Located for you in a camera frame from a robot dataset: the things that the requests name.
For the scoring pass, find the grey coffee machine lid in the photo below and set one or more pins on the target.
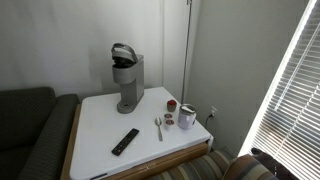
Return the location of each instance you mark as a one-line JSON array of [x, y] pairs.
[[124, 51]]

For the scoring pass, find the brown coffee pod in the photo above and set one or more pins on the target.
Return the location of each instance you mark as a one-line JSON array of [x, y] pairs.
[[168, 116]]

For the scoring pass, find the grey pod coffee machine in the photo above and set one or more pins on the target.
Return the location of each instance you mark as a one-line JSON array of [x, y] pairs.
[[131, 86]]

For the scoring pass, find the small white coffee pod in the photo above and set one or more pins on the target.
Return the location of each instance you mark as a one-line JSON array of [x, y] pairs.
[[170, 124]]

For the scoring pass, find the brown cup with red top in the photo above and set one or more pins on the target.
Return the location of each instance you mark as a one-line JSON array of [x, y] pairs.
[[171, 106]]

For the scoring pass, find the metal spoon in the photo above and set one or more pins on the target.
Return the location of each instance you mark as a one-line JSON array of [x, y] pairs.
[[158, 122]]

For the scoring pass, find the white lidded mug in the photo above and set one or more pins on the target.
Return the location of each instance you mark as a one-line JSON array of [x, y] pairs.
[[186, 118]]

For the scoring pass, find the thin metal lamp pole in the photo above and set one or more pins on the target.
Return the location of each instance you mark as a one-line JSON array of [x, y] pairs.
[[186, 50]]

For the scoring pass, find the black remote control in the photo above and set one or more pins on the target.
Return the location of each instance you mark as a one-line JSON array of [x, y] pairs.
[[125, 142]]

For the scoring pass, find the striped sofa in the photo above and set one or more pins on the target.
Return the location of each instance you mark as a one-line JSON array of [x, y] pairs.
[[193, 170]]

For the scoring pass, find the striped sofa cushion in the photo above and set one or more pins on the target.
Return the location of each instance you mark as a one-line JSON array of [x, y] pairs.
[[246, 168]]

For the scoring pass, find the white window blinds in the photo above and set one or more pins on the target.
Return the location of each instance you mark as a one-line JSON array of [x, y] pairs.
[[293, 100]]

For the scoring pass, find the dark grey sofa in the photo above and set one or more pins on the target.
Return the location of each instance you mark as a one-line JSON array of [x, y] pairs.
[[30, 133]]

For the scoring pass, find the dark brown pillow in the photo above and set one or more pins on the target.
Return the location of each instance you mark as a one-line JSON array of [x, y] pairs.
[[276, 165]]

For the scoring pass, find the white wall power outlet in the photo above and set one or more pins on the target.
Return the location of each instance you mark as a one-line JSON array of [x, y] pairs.
[[213, 110]]

